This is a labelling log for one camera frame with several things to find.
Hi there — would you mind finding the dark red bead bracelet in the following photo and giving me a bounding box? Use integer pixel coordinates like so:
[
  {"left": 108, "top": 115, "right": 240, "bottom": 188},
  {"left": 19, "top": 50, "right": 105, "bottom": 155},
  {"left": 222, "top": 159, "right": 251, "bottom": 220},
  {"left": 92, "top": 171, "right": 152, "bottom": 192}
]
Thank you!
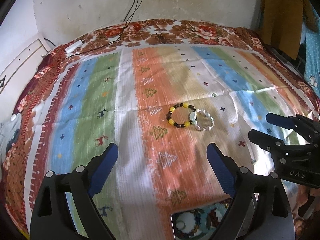
[{"left": 207, "top": 209, "right": 226, "bottom": 228}]

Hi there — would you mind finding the blue dotted fabric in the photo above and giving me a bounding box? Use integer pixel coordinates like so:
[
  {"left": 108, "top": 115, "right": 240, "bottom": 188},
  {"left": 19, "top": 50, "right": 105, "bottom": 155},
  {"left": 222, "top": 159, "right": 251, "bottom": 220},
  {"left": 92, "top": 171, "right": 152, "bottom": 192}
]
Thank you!
[{"left": 299, "top": 22, "right": 320, "bottom": 98}]

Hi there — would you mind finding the striped patterned cloth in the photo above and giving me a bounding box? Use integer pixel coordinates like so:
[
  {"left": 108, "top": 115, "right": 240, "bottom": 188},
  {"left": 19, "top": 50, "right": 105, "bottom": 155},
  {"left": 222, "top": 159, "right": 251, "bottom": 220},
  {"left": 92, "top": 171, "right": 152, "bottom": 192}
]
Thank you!
[{"left": 24, "top": 44, "right": 319, "bottom": 239}]

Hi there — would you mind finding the yellow hanging cloth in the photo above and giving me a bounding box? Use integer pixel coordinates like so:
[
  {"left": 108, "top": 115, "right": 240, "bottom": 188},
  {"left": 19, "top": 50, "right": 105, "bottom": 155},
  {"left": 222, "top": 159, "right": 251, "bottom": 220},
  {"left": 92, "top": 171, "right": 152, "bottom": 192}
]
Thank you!
[{"left": 259, "top": 0, "right": 319, "bottom": 60}]

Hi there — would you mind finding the white wooden headboard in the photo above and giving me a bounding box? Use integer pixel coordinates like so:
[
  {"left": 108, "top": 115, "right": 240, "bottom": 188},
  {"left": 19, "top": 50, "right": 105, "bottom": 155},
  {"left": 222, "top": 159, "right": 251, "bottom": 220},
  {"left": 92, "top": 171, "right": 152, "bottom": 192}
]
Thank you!
[{"left": 1, "top": 33, "right": 50, "bottom": 95}]

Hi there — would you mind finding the floral red bedspread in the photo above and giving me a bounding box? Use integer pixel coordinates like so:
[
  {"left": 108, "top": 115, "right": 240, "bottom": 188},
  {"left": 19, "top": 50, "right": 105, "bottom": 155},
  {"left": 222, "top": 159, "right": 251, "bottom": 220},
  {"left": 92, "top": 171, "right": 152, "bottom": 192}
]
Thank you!
[{"left": 1, "top": 19, "right": 304, "bottom": 237}]

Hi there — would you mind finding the light blue bead bracelet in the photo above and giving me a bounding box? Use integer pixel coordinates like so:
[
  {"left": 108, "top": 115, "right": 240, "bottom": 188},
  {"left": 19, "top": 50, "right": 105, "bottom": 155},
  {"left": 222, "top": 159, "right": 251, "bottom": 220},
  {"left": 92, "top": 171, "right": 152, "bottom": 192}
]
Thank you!
[{"left": 199, "top": 204, "right": 231, "bottom": 235}]

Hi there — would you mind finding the multicolour glass bead bracelet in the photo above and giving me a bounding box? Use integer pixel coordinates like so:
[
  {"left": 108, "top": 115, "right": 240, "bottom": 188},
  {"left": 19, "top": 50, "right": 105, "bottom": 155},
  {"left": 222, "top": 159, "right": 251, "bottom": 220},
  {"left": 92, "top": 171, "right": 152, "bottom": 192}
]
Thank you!
[{"left": 175, "top": 211, "right": 203, "bottom": 239}]

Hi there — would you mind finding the white pink stone bracelet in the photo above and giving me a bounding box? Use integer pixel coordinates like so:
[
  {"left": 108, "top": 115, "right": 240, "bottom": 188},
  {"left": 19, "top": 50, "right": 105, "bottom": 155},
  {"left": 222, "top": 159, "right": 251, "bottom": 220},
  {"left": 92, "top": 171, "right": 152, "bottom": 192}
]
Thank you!
[{"left": 189, "top": 108, "right": 215, "bottom": 132}]

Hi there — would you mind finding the yellow and brown bead bracelet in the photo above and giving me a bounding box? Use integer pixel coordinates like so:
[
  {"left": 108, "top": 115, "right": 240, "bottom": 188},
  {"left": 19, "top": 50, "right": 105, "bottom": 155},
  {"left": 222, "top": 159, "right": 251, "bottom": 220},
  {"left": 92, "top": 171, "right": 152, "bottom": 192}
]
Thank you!
[{"left": 165, "top": 102, "right": 198, "bottom": 129}]

